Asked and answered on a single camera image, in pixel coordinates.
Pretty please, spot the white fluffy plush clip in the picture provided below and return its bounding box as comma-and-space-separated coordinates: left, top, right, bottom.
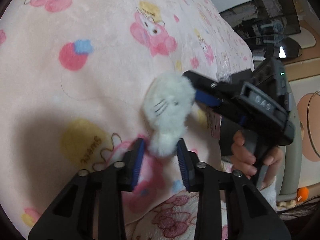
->
143, 73, 196, 158

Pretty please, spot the black storage box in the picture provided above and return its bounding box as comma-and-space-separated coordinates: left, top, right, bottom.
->
231, 69, 253, 85

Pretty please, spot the right hand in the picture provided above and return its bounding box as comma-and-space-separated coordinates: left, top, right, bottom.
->
229, 129, 284, 190

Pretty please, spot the crumpled clear plastic wrap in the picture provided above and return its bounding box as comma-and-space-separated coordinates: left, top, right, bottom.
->
216, 52, 235, 83

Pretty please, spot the grey padded headboard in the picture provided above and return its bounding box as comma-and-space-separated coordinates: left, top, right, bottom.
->
276, 143, 302, 202

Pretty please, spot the orange plush toy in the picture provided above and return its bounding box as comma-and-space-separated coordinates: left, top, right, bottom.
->
297, 187, 309, 202

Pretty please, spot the dark open wardrobe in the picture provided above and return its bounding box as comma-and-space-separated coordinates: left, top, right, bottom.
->
221, 0, 302, 61

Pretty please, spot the pink cartoon print blanket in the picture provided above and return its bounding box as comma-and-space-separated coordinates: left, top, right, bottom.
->
1, 0, 253, 237

